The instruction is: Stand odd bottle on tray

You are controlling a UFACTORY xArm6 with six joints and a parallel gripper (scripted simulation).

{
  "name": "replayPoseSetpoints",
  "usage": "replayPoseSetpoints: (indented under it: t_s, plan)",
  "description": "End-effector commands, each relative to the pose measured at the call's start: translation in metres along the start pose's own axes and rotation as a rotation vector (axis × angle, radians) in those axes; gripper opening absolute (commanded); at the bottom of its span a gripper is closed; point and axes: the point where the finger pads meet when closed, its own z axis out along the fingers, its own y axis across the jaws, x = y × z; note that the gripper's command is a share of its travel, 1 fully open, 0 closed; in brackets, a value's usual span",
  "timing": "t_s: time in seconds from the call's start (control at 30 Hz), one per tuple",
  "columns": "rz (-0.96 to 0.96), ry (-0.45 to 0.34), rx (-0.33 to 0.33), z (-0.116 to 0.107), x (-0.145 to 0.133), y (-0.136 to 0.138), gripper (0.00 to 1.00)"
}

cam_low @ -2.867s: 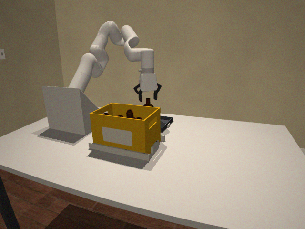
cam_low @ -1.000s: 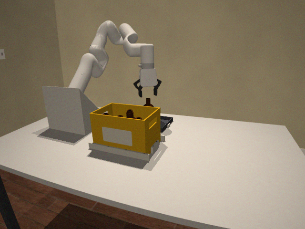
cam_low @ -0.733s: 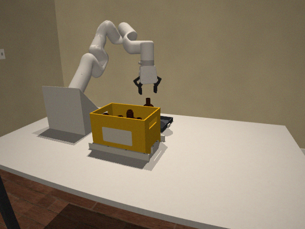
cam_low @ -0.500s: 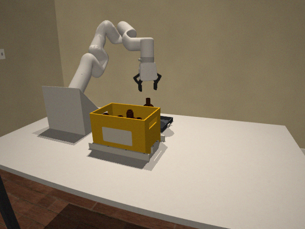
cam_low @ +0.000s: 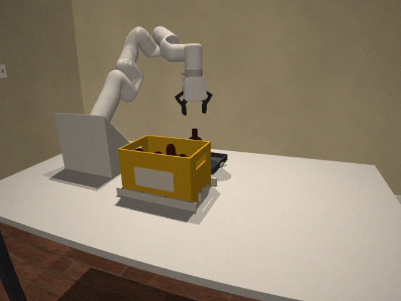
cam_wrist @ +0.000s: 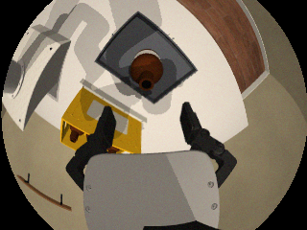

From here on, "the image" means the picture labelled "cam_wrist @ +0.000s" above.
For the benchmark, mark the yellow crate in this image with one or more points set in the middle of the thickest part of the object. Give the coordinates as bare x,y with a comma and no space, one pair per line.
84,112

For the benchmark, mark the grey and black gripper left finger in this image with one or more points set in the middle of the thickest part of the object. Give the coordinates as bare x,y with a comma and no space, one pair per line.
97,143

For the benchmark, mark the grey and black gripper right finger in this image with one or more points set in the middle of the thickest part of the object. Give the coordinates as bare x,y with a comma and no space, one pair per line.
199,139

